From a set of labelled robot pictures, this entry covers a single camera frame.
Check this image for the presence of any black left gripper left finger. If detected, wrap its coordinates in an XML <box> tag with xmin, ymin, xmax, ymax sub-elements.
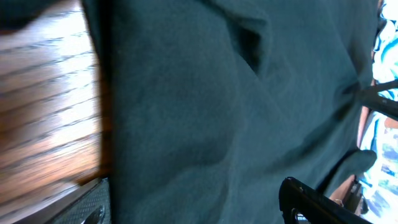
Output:
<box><xmin>16</xmin><ymin>178</ymin><xmax>111</xmax><ymax>224</ymax></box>

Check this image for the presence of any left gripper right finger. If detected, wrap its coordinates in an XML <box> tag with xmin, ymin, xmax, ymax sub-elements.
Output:
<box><xmin>279</xmin><ymin>177</ymin><xmax>370</xmax><ymax>224</ymax></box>

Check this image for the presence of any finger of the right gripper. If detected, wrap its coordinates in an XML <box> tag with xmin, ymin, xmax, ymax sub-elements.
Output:
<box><xmin>357</xmin><ymin>80</ymin><xmax>397</xmax><ymax>121</ymax></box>

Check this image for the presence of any black t-shirt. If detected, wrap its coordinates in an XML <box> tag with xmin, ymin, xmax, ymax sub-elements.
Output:
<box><xmin>1</xmin><ymin>0</ymin><xmax>378</xmax><ymax>223</ymax></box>

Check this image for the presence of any light blue crumpled shirt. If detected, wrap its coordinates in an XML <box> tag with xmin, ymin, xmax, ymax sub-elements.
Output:
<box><xmin>359</xmin><ymin>0</ymin><xmax>397</xmax><ymax>223</ymax></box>

